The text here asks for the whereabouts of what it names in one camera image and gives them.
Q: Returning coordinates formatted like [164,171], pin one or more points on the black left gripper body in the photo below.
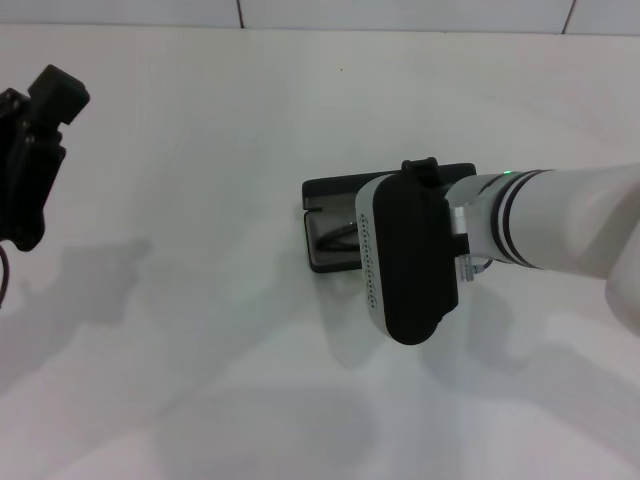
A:
[25,190]

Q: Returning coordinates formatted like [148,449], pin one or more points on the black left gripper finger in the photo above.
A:
[57,95]

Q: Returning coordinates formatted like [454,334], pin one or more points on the black glasses case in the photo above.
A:
[330,200]

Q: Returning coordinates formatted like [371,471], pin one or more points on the black glasses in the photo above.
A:
[337,239]

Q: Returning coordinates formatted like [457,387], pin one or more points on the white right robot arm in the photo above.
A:
[560,220]

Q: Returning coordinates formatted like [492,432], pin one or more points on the right gripper silver plug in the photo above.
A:
[467,267]

